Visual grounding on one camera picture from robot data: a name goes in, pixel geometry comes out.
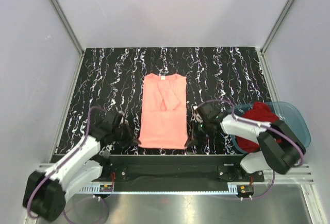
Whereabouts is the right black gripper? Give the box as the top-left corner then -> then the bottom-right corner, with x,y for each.
186,120 -> 212,148

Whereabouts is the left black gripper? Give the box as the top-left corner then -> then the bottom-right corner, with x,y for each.
112,121 -> 140,149

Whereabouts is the pink t shirt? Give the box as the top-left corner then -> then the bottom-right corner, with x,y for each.
139,73 -> 188,149

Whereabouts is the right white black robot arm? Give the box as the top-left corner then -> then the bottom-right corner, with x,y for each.
193,111 -> 306,181

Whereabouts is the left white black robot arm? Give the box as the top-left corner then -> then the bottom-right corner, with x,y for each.
22,122 -> 140,221

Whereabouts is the left small controller board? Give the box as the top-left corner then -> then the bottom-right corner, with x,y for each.
100,184 -> 113,192

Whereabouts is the small controller board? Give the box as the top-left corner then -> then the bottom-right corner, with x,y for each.
238,185 -> 254,195
100,184 -> 113,192

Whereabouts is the black marble pattern mat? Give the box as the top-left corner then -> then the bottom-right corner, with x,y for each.
55,47 -> 273,154

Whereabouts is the right small controller board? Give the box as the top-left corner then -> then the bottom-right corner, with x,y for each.
238,185 -> 254,195

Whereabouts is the red t shirt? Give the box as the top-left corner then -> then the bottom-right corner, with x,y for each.
236,101 -> 287,153

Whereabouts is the blue plastic basket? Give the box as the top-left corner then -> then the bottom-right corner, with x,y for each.
235,101 -> 311,148

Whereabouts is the aluminium rail profile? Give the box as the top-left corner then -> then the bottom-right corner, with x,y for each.
38,163 -> 315,185

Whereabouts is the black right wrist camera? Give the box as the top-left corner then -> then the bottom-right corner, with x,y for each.
194,104 -> 220,123

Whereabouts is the white slotted cable duct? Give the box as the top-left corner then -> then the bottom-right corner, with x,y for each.
78,182 -> 249,195

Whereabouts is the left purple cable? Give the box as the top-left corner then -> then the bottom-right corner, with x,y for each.
27,106 -> 109,223

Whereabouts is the purple cable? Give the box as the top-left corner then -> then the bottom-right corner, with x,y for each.
195,99 -> 306,201
27,106 -> 109,223

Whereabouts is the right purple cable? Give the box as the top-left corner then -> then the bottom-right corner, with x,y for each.
195,99 -> 306,201

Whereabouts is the left aluminium frame post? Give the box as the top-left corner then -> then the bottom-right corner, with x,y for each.
36,0 -> 86,55

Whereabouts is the aluminium frame post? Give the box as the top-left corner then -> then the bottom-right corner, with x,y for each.
36,0 -> 86,55
260,0 -> 310,54

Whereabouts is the right aluminium frame post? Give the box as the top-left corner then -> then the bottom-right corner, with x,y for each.
260,0 -> 310,54

